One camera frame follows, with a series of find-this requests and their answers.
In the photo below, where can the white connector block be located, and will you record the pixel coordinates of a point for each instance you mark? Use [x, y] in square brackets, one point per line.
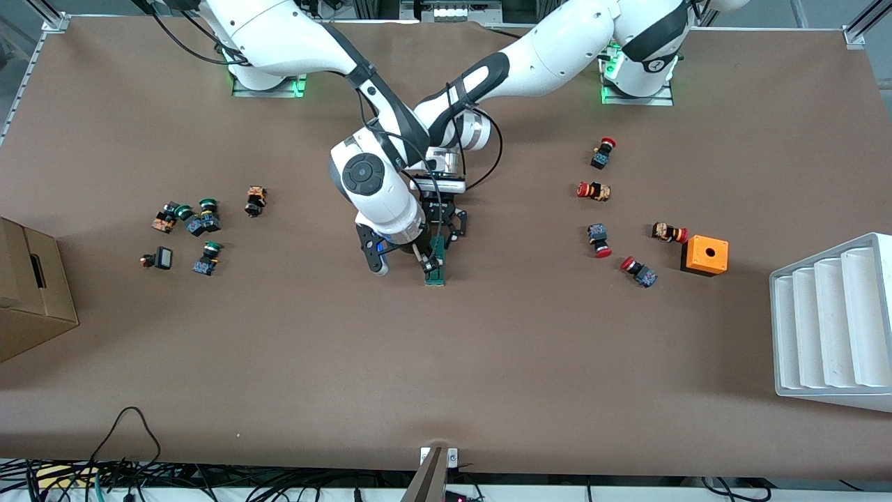
[449, 12]

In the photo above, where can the red button orange block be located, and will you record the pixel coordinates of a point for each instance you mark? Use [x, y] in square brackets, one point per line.
[667, 232]
[596, 191]

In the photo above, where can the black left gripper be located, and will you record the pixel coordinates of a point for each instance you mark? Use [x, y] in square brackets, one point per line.
[439, 210]

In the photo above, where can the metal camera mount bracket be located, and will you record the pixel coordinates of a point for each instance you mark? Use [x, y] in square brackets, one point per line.
[428, 481]

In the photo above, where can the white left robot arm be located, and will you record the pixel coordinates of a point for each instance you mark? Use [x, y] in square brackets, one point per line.
[557, 49]

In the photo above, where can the black square red-tipped switch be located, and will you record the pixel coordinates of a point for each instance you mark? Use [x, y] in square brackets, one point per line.
[164, 259]

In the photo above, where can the green button blue block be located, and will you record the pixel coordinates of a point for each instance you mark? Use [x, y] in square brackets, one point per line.
[193, 224]
[210, 216]
[208, 259]

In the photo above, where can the brown cardboard box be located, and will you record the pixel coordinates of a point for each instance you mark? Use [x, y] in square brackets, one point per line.
[31, 300]

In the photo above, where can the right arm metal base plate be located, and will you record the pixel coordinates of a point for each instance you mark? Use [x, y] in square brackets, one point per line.
[279, 88]

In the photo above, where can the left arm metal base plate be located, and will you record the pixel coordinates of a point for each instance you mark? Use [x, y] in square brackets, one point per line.
[648, 102]

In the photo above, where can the red button blue block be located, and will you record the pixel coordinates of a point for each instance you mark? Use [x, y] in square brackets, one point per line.
[602, 155]
[599, 238]
[641, 273]

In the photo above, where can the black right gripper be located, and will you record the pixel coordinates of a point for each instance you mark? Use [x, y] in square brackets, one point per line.
[404, 246]

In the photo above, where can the aluminium frame rail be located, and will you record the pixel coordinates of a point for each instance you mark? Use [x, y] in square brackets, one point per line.
[28, 66]
[864, 24]

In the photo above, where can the yellow tag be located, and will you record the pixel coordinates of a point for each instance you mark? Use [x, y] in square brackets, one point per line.
[63, 475]

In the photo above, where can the black button orange block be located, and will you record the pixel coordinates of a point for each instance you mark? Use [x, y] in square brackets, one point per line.
[164, 220]
[255, 201]

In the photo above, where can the green load switch module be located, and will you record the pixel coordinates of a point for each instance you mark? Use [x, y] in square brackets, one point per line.
[437, 277]

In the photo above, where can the white stepped tray rack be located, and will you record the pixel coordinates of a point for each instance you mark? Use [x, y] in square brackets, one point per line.
[829, 328]

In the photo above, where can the orange button enclosure box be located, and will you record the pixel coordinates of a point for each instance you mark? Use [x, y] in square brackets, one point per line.
[705, 256]

